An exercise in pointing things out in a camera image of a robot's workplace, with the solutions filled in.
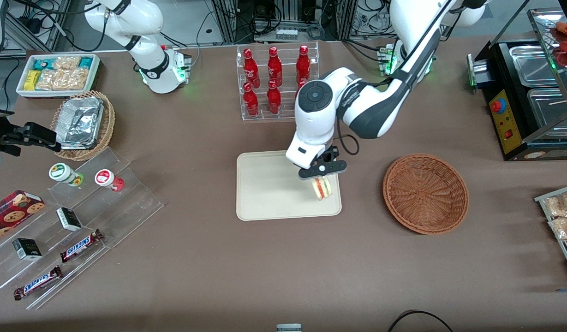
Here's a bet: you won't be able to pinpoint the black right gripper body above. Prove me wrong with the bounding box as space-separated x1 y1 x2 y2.
0 107 31 156

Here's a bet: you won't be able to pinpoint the triangle sandwich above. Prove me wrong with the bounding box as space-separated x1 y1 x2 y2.
311 176 334 201

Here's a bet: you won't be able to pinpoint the beige plastic tray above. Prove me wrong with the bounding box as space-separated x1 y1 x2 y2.
236 151 342 221

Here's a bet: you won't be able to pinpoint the tan wicker basket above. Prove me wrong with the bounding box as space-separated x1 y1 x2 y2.
50 90 116 161

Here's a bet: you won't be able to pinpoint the brown round wicker basket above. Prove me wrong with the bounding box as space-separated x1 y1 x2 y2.
382 154 469 235

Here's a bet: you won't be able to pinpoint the tray of wrapped snacks right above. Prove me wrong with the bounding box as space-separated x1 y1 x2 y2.
534 183 567 283

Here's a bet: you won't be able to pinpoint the stacked foil containers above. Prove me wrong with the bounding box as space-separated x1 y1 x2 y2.
55 96 105 150

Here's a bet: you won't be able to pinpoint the green label cup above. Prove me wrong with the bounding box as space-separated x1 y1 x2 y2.
48 163 84 187

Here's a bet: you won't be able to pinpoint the white rectangular snack bin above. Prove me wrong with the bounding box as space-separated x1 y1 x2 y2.
16 53 101 99

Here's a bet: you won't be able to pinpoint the yellow snack packet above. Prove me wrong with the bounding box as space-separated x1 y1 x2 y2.
24 70 42 91

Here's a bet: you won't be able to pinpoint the clear bag of crackers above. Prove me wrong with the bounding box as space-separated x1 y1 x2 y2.
36 56 89 91

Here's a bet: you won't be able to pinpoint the clear acrylic bottle rack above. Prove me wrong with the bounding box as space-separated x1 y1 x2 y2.
236 41 321 122

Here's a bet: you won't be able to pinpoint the red label cup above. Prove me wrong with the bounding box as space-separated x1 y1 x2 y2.
95 169 125 192

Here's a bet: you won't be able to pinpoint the red cookie box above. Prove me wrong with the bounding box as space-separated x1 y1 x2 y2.
0 190 46 245

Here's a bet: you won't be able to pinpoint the small black box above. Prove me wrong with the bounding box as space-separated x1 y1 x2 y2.
56 207 83 232
12 237 43 261

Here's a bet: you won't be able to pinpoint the clear acrylic stepped display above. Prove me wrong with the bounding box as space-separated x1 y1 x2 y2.
0 147 164 310

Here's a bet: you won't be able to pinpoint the Snickers chocolate bar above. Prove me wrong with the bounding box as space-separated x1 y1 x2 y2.
60 229 104 263
13 266 63 301

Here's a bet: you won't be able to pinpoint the black food warmer cabinet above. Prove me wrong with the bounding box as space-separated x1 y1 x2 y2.
467 6 567 162

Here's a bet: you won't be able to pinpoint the steel food pan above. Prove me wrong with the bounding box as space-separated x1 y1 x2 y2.
509 45 559 88
526 87 567 130

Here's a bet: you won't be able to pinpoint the clear bag of pastry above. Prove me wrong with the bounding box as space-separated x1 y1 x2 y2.
548 215 567 241
543 191 567 218

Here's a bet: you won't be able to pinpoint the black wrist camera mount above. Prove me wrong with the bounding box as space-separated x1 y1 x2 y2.
316 146 340 164

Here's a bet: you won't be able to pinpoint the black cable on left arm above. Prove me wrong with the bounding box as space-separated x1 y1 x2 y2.
336 115 360 156

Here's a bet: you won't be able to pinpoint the black cable loop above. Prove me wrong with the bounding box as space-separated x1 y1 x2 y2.
387 310 455 332

